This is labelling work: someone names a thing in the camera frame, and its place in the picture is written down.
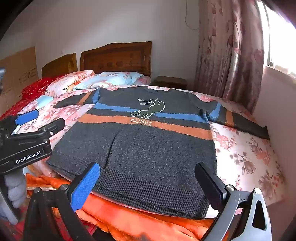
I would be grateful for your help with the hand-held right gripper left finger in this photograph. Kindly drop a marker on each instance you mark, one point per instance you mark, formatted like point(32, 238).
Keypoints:
point(86, 185)

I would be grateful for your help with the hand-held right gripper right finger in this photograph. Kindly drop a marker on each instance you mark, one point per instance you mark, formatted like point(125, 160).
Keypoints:
point(209, 185)

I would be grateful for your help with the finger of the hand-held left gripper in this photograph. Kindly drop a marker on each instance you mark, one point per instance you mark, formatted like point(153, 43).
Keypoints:
point(26, 116)
point(53, 126)

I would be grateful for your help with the dark grey striped knit sweater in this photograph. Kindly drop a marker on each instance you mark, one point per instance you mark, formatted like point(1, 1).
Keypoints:
point(150, 150)

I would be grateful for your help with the small light blue cloth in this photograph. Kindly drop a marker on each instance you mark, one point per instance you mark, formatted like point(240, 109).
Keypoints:
point(45, 101)

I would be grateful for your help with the red patterned blanket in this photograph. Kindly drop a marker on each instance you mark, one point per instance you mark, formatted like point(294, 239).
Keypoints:
point(34, 89)

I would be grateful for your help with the pink floral pillow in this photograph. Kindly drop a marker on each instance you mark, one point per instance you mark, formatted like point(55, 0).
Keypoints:
point(66, 81)

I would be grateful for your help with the pink floral bed sheet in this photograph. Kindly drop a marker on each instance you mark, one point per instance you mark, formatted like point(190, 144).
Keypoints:
point(242, 150)

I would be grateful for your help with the small wooden headboard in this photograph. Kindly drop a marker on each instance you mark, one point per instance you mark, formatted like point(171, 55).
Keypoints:
point(60, 64)

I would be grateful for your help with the orange fleece blanket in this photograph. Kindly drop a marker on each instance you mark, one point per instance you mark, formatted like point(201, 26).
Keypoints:
point(138, 223)

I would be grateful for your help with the light blue floral pillow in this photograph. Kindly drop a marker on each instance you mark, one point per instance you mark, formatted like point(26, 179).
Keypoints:
point(111, 80)

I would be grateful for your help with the large wooden headboard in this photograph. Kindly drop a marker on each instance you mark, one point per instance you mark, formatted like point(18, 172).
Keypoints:
point(115, 58)

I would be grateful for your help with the dark wooden nightstand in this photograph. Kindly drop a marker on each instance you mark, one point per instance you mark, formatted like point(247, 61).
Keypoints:
point(170, 82)

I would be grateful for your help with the pink floral curtain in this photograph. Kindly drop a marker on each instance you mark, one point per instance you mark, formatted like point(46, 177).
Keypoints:
point(219, 46)

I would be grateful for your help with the bright window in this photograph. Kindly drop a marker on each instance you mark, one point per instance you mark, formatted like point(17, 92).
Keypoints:
point(284, 46)

